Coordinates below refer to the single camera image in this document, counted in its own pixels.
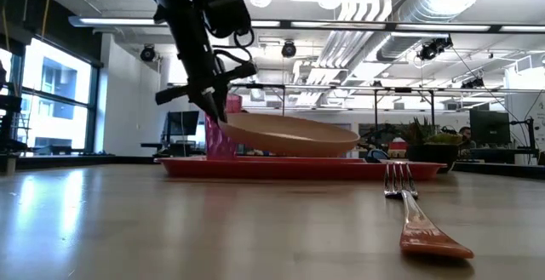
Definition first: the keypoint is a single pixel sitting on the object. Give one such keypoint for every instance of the overhead light bar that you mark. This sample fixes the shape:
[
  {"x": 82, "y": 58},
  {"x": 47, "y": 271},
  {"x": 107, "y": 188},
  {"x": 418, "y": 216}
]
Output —
[{"x": 362, "y": 25}]

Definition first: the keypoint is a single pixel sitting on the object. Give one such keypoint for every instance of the large window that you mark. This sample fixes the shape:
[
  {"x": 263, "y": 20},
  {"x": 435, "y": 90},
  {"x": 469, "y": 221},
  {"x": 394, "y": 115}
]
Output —
[{"x": 51, "y": 97}]

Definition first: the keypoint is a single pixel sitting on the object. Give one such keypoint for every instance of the beige plastic plate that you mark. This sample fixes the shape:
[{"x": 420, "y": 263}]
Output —
[{"x": 294, "y": 135}]

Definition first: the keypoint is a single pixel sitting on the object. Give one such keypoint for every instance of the silver ventilation duct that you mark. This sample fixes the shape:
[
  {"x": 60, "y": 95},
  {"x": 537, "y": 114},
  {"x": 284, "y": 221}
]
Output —
[{"x": 430, "y": 12}]

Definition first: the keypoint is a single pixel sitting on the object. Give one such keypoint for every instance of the green potted plant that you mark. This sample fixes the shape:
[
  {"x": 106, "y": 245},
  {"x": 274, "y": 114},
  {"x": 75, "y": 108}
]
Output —
[{"x": 430, "y": 134}]

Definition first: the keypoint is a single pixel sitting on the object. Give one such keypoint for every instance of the black ceiling spotlight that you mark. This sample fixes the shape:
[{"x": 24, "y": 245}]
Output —
[
  {"x": 147, "y": 53},
  {"x": 288, "y": 49}
]

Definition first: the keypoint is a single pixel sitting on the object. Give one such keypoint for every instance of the black plant pot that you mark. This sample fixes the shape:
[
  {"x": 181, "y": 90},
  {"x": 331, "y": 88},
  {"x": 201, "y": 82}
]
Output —
[{"x": 432, "y": 156}]

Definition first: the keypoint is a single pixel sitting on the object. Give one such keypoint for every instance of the large black computer monitor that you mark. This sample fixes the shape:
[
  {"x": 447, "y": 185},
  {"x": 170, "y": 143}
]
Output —
[{"x": 489, "y": 127}]

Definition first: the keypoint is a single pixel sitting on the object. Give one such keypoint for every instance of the red plastic tray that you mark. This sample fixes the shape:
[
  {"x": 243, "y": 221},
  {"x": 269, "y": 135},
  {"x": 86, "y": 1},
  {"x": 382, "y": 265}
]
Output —
[{"x": 294, "y": 169}]

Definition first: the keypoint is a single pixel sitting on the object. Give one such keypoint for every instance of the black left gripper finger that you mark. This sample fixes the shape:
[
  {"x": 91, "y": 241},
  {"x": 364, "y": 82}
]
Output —
[
  {"x": 223, "y": 107},
  {"x": 210, "y": 106}
]

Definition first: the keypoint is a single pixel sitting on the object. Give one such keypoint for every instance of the orange clear plastic fork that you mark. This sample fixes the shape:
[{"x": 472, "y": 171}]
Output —
[{"x": 419, "y": 229}]

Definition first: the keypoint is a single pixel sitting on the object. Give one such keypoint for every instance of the person seated at desk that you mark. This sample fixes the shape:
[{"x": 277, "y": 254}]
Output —
[{"x": 466, "y": 139}]

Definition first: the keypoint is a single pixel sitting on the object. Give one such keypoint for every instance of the red box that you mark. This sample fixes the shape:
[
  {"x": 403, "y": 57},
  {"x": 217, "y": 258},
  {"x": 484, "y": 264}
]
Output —
[{"x": 398, "y": 146}]

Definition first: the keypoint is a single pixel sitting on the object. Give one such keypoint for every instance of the black ceiling camera cluster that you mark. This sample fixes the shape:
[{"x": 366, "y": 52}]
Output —
[{"x": 434, "y": 48}]

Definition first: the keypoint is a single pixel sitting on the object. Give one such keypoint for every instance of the black stand beside window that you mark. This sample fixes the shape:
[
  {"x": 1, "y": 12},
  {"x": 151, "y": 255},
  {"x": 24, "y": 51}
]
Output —
[{"x": 9, "y": 120}]

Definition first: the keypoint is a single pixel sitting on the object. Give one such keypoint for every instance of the blue round object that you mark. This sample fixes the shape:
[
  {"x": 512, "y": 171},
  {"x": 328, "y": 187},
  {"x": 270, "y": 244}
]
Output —
[{"x": 377, "y": 155}]

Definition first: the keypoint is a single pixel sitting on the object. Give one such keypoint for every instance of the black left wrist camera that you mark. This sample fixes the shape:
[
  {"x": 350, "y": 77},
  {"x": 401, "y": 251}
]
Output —
[{"x": 227, "y": 9}]

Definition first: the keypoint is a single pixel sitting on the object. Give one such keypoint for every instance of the black metal frame stand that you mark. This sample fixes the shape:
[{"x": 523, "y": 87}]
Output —
[{"x": 374, "y": 101}]

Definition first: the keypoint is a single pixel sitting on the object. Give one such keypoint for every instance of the pink faceted plastic cup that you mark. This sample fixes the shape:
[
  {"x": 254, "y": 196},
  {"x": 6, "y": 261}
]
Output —
[{"x": 217, "y": 144}]

